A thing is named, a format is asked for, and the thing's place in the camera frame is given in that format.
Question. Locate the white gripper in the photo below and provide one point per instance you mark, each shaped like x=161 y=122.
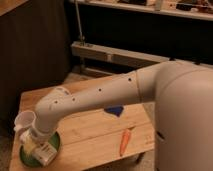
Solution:
x=41 y=133

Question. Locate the small clear plastic bottle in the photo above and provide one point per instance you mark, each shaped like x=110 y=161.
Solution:
x=29 y=145

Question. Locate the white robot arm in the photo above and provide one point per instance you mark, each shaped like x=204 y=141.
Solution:
x=183 y=97

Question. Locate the clear plastic cup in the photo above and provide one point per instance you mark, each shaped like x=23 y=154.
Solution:
x=23 y=121

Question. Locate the wooden table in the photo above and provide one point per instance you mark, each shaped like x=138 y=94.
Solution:
x=92 y=138

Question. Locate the blue sponge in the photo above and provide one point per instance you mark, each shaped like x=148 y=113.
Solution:
x=117 y=111

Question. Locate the orange carrot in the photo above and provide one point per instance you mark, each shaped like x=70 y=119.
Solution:
x=126 y=136

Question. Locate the metal pole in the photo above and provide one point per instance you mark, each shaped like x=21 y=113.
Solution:
x=81 y=37

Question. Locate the cluttered shelf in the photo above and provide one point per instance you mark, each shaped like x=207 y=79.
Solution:
x=193 y=9

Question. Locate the grey metal rail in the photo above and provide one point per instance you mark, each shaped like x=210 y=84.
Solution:
x=115 y=55

